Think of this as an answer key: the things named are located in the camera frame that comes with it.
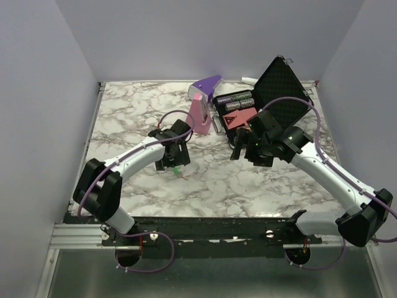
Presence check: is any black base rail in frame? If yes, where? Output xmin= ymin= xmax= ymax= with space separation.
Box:
xmin=63 ymin=215 xmax=323 ymax=260

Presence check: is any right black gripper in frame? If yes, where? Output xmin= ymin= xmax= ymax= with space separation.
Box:
xmin=230 ymin=127 xmax=274 ymax=168

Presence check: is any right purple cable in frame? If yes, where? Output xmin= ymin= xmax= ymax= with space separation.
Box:
xmin=257 ymin=96 xmax=397 ymax=243

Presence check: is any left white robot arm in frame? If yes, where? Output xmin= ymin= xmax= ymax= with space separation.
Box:
xmin=73 ymin=119 xmax=192 ymax=245

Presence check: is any pink and purple device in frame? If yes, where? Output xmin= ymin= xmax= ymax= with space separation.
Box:
xmin=186 ymin=75 xmax=222 ymax=135

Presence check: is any purple cable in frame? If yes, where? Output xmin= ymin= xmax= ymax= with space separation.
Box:
xmin=76 ymin=109 xmax=194 ymax=218
xmin=257 ymin=96 xmax=397 ymax=243

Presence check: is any black poker chip case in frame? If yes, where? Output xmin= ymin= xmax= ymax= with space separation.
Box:
xmin=212 ymin=55 xmax=314 ymax=148

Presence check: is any white tube behind case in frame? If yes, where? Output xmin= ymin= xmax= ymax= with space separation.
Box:
xmin=241 ymin=77 xmax=257 ymax=85

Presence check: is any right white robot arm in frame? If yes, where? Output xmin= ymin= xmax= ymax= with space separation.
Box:
xmin=231 ymin=111 xmax=393 ymax=247

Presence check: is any green key tag with keyring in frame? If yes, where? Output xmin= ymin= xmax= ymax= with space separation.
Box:
xmin=173 ymin=167 xmax=188 ymax=180

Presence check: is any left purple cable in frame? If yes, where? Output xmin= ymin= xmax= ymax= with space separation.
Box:
xmin=76 ymin=109 xmax=194 ymax=218

